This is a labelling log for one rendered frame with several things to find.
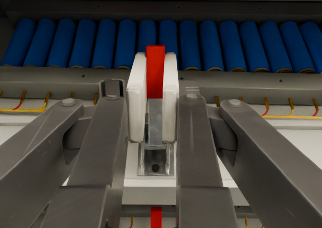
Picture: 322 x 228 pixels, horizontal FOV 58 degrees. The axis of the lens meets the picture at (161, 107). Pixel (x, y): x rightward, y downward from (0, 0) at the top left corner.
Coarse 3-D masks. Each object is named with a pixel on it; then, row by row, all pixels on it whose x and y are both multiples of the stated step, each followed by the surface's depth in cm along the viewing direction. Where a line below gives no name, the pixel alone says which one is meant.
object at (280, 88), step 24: (0, 72) 24; (24, 72) 24; (48, 72) 24; (72, 72) 24; (96, 72) 24; (120, 72) 24; (192, 72) 25; (216, 72) 25; (240, 72) 25; (264, 72) 25; (0, 96) 25; (24, 96) 25; (48, 96) 24; (72, 96) 24; (96, 96) 24; (216, 96) 25; (240, 96) 25; (264, 96) 24; (288, 96) 24; (312, 96) 24
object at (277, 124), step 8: (0, 120) 24; (8, 120) 24; (16, 120) 24; (24, 120) 24; (32, 120) 24; (272, 120) 24; (280, 120) 24; (288, 120) 24; (296, 120) 24; (304, 120) 24; (312, 120) 24; (320, 120) 24; (280, 128) 24; (288, 128) 24; (296, 128) 24; (304, 128) 24; (312, 128) 24; (320, 128) 24
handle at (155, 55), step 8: (152, 48) 18; (160, 48) 18; (152, 56) 19; (160, 56) 19; (152, 64) 19; (160, 64) 19; (152, 72) 19; (160, 72) 19; (152, 80) 19; (160, 80) 19; (152, 88) 19; (160, 88) 19; (152, 96) 20; (160, 96) 19; (152, 104) 20; (160, 104) 20; (152, 112) 20; (160, 112) 20; (152, 120) 20; (160, 120) 20; (152, 128) 20; (160, 128) 20; (152, 136) 21; (160, 136) 21; (152, 144) 21; (160, 144) 21
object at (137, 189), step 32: (256, 0) 30; (288, 0) 30; (320, 0) 30; (0, 32) 31; (96, 32) 31; (0, 128) 24; (128, 160) 22; (320, 160) 23; (128, 192) 22; (160, 192) 22
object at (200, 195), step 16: (192, 96) 13; (192, 112) 12; (192, 128) 11; (208, 128) 11; (176, 144) 14; (192, 144) 10; (208, 144) 10; (176, 160) 12; (192, 160) 9; (208, 160) 9; (176, 176) 11; (192, 176) 8; (208, 176) 8; (176, 192) 10; (192, 192) 7; (208, 192) 7; (224, 192) 7; (176, 208) 9; (192, 208) 6; (208, 208) 6; (224, 208) 6; (176, 224) 8; (192, 224) 6; (208, 224) 6; (224, 224) 6
